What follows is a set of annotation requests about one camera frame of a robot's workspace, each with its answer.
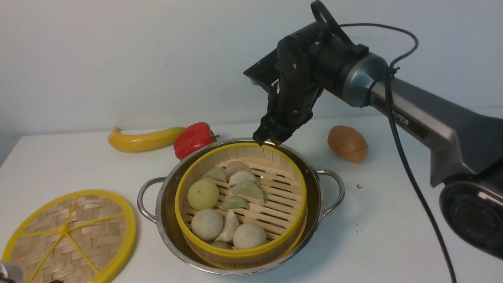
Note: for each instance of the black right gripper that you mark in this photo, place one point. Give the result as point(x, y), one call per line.
point(290, 105)

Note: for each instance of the bamboo steamer basket yellow rim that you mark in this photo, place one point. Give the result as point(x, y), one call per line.
point(282, 216)

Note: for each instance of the woven bamboo steamer lid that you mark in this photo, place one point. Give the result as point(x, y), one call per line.
point(86, 236)

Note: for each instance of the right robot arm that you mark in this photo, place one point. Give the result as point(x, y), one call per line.
point(465, 147)

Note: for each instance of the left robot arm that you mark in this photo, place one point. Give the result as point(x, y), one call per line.
point(10, 273)

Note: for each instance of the pink dumpling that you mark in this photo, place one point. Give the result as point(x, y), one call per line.
point(234, 167)

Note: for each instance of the white dumpling top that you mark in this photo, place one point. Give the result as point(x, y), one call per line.
point(243, 176)

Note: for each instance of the white dumpling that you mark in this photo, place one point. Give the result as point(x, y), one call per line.
point(231, 224)
point(243, 176)

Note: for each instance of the green dumpling large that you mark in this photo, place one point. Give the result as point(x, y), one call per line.
point(249, 189)

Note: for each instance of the pale green dumpling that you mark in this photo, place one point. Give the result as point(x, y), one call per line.
point(216, 174)

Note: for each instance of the green dumpling small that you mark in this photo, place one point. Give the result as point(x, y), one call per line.
point(234, 202)

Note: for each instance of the red bell pepper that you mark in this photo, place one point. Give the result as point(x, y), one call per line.
point(193, 138)

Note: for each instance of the brown potato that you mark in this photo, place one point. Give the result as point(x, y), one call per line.
point(347, 143)

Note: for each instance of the yellow-green round bun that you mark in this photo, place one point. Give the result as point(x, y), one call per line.
point(203, 194)

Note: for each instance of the white round bun front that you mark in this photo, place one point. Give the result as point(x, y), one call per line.
point(248, 236)

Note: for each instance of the white round bun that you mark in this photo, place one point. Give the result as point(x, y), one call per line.
point(207, 224)
point(248, 236)

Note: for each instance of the yellow banana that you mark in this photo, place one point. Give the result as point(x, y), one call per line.
point(134, 143)

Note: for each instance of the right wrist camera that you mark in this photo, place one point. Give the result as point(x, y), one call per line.
point(265, 72)

